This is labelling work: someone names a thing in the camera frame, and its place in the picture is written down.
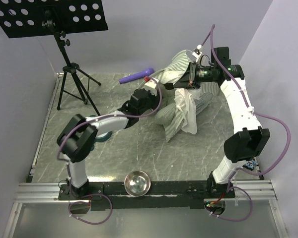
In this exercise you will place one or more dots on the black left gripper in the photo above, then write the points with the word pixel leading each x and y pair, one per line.
pixel 156 99

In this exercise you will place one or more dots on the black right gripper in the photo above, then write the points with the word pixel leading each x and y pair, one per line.
pixel 189 79

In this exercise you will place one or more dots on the grey checked cushion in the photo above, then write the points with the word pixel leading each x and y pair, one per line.
pixel 181 110

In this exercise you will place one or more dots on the stainless steel bowl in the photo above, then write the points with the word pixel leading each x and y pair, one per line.
pixel 137 183

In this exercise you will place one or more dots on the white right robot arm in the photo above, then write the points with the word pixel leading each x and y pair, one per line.
pixel 249 136

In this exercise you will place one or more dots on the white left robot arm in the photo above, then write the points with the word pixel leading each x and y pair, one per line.
pixel 78 137

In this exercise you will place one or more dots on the teal double pet feeder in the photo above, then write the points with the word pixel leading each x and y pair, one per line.
pixel 101 136

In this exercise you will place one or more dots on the purple plastic microphone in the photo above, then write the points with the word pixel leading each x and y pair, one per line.
pixel 136 76

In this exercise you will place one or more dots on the blue owl tag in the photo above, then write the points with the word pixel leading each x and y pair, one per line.
pixel 250 165

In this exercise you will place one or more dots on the black perforated music stand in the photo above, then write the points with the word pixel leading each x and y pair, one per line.
pixel 33 18

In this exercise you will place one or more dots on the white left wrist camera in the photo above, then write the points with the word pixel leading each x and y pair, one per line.
pixel 151 85

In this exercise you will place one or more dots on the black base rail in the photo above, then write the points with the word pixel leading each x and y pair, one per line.
pixel 162 194

